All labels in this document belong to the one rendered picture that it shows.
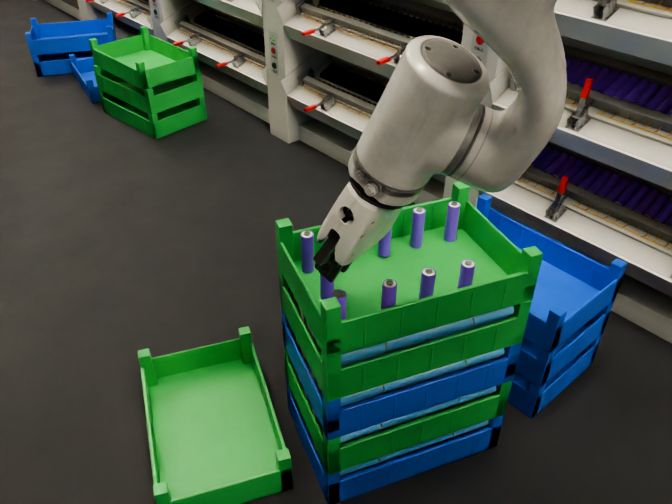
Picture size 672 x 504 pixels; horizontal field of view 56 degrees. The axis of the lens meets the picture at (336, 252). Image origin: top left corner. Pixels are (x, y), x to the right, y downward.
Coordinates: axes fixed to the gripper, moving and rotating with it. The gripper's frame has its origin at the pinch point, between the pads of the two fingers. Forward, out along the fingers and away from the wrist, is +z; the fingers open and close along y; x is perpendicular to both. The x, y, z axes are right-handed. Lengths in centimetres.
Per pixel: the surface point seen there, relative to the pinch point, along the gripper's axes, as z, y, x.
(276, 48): 45, 78, 71
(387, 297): -0.6, 0.9, -8.0
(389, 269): 6.3, 10.9, -4.3
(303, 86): 52, 82, 61
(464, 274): -3.2, 10.5, -12.8
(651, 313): 19, 62, -43
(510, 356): 8.4, 16.5, -25.2
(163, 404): 48, -11, 11
